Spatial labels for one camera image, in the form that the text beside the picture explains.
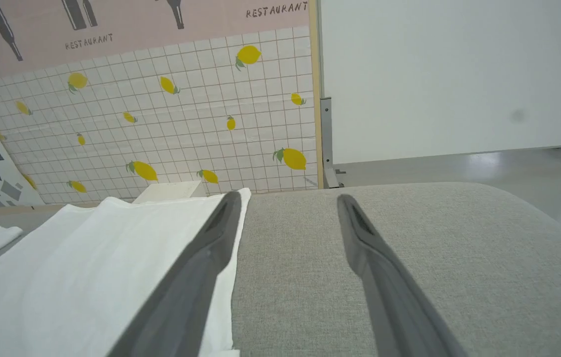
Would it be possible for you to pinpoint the white garment with black trim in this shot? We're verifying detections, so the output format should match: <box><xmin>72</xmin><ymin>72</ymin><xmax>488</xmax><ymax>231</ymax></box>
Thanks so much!
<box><xmin>0</xmin><ymin>187</ymin><xmax>252</xmax><ymax>357</ymax></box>

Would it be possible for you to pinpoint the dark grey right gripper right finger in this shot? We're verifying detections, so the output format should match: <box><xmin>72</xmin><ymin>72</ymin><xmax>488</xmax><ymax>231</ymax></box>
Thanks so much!
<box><xmin>337</xmin><ymin>193</ymin><xmax>469</xmax><ymax>357</ymax></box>

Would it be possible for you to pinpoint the lemon tile print backdrop panel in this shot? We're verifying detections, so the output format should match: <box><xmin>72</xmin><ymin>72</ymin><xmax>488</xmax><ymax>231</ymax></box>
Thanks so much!
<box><xmin>0</xmin><ymin>0</ymin><xmax>325</xmax><ymax>207</ymax></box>

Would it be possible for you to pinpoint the white partition board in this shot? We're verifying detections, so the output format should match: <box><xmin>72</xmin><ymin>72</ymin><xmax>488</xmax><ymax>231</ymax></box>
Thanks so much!
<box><xmin>317</xmin><ymin>0</ymin><xmax>561</xmax><ymax>165</ymax></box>

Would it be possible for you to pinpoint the grey metal panel post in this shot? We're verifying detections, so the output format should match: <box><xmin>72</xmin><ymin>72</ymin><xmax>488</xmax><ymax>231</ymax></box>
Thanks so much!
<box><xmin>320</xmin><ymin>97</ymin><xmax>346</xmax><ymax>189</ymax></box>

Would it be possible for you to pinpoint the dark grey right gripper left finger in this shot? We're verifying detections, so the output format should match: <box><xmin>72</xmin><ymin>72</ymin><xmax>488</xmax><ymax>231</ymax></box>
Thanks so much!
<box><xmin>107</xmin><ymin>191</ymin><xmax>243</xmax><ymax>357</ymax></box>

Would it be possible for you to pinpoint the small white box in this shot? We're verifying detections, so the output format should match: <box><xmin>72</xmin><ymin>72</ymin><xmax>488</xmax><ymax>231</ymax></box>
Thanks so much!
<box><xmin>131</xmin><ymin>180</ymin><xmax>208</xmax><ymax>204</ymax></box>

